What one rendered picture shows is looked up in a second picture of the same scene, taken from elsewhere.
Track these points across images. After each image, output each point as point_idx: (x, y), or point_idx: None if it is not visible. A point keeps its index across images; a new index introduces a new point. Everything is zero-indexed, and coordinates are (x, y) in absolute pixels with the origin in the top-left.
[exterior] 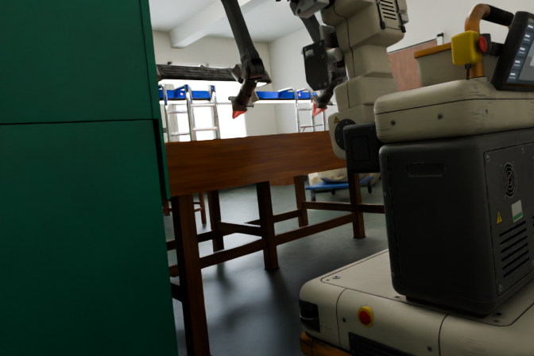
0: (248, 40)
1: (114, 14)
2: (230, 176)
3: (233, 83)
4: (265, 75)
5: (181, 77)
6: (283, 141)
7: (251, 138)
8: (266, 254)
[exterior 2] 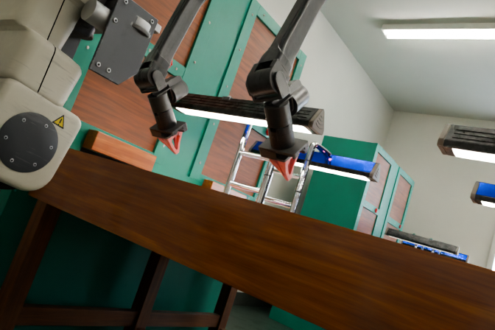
0: (160, 40)
1: None
2: (76, 201)
3: (253, 120)
4: (309, 113)
5: (188, 105)
6: (153, 184)
7: (117, 166)
8: None
